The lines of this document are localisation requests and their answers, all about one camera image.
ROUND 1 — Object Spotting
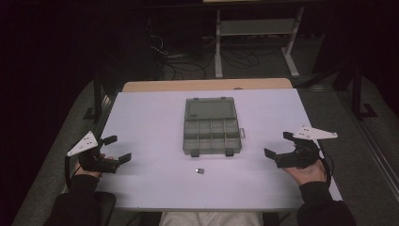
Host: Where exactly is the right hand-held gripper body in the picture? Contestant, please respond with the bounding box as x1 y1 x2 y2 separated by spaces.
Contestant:
275 124 339 170

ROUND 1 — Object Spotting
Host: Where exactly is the person's right hand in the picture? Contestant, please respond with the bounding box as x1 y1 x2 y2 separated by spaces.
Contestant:
283 159 327 187

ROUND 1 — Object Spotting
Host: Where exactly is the grey plastic compartment organizer box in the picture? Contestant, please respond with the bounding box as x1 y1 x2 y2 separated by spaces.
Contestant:
182 96 247 158

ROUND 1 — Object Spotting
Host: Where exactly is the left hand-held gripper black cable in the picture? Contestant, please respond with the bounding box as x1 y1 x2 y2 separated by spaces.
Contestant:
63 155 82 190

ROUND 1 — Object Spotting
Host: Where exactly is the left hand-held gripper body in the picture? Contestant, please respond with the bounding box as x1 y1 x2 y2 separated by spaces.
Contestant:
66 131 120 174

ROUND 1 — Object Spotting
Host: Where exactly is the metal floor rail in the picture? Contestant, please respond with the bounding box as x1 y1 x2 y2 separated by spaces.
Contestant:
341 89 399 202

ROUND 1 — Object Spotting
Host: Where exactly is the wooden table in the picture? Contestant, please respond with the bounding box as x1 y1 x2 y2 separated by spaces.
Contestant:
121 77 294 93

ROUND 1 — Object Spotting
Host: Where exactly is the tangle of floor cables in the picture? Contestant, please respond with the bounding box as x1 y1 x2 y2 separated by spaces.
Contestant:
149 33 262 81

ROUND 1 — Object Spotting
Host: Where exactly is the hand-held gripper black cable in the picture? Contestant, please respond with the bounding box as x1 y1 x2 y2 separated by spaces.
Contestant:
63 155 82 190
317 142 335 186

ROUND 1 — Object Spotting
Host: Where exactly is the person's left hand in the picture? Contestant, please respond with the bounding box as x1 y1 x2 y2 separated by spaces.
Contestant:
73 153 116 179

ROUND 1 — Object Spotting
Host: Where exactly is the white metal desk frame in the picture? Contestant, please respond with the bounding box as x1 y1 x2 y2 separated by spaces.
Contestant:
214 5 306 79

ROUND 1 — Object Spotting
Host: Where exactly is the black metal stand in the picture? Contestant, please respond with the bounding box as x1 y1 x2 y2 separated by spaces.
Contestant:
350 61 379 121
82 74 127 124

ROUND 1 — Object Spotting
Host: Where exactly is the right hand-held gripper black cable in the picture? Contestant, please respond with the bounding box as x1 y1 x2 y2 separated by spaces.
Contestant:
317 142 335 186

